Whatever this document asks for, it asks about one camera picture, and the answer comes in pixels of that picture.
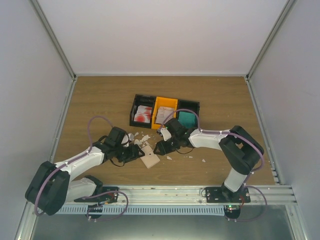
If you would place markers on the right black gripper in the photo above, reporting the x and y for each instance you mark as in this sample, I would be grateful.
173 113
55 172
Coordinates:
162 148

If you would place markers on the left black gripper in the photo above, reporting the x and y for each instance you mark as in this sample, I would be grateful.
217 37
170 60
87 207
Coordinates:
133 154

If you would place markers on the beige card holder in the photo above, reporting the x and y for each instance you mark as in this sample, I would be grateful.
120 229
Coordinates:
149 159

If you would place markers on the yellow bin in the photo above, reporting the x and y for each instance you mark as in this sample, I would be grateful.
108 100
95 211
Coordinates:
162 101

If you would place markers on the black bin with red cards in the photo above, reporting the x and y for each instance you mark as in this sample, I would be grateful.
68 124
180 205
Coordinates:
139 99

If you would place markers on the black bin with teal cards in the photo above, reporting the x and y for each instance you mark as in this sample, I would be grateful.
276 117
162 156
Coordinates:
189 105

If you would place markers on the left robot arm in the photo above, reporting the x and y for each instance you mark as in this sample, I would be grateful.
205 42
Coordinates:
55 184

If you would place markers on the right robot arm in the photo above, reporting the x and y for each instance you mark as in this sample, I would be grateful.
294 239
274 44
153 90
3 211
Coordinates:
244 154

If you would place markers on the red white card stack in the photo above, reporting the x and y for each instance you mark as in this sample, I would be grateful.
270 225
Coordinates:
143 114

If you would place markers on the white patterned card stack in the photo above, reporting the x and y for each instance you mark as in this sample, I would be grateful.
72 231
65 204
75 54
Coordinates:
163 114

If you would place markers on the teal card stack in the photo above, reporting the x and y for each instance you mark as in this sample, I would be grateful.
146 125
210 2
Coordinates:
187 119

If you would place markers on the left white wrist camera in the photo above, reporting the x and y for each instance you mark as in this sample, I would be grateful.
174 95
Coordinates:
127 139

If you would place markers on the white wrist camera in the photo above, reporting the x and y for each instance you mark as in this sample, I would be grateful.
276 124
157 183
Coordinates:
127 139
164 132

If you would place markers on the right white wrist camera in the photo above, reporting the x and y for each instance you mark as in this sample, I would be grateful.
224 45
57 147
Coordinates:
164 132

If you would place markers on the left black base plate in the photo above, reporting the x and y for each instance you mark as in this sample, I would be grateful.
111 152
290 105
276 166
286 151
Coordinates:
105 194

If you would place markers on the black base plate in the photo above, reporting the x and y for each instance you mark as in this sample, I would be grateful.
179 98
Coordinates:
105 194
215 195

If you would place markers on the grey slotted cable duct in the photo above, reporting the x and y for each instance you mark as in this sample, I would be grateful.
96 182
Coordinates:
199 210

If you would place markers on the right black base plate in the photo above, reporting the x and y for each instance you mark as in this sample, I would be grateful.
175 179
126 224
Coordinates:
215 195

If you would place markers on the aluminium front rail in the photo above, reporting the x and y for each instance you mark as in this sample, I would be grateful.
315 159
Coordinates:
195 195

